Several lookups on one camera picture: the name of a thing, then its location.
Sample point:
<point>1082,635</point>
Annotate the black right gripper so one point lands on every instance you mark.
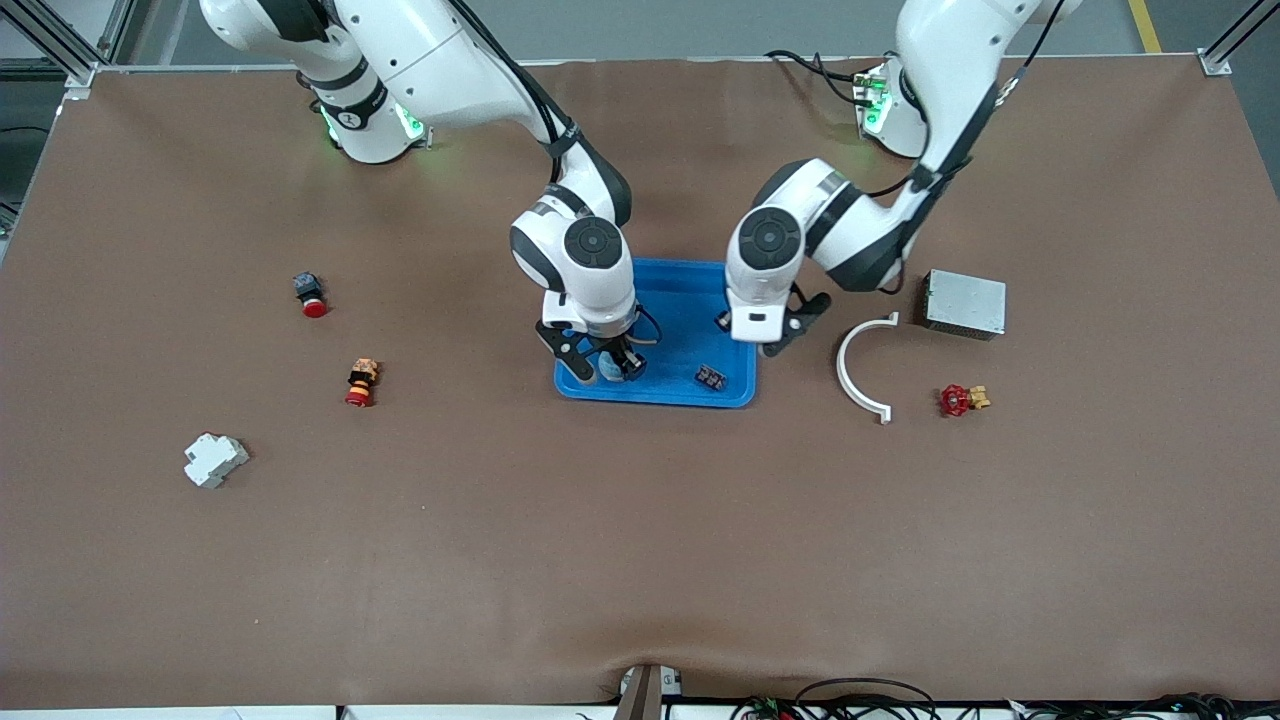
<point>619,352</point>

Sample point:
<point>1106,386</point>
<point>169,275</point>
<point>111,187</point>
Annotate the light blue bell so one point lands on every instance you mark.
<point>611,371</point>

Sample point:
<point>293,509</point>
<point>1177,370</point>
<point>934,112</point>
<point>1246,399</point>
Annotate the dark block capacitor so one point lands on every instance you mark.
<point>711,378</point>

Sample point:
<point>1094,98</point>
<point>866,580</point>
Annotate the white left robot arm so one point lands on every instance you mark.
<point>950,60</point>

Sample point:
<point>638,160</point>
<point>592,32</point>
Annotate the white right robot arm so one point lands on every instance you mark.
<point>440,60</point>

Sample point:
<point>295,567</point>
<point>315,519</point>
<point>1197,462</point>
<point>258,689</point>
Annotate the blue plastic tray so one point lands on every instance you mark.
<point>680,350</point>

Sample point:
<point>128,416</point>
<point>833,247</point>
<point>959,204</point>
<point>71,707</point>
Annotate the brown table cover mat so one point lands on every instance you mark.
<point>640,550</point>

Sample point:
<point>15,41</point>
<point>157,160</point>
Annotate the grey metal power supply box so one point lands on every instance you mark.
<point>965,303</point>

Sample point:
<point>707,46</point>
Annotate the red push button black base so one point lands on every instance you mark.
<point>313,303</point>

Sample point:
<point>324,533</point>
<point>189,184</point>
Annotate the white circuit breaker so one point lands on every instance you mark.
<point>215,460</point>

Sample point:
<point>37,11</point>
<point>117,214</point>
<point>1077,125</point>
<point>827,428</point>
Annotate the white curved plastic bracket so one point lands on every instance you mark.
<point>841,368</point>

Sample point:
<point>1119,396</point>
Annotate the red orange button switch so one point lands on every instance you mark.
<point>361,382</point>

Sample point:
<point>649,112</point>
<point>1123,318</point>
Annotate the metal table clamp bracket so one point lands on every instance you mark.
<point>642,692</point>

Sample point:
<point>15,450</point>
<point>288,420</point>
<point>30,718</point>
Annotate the aluminium frame post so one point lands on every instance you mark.
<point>80,78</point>
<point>1215,62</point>

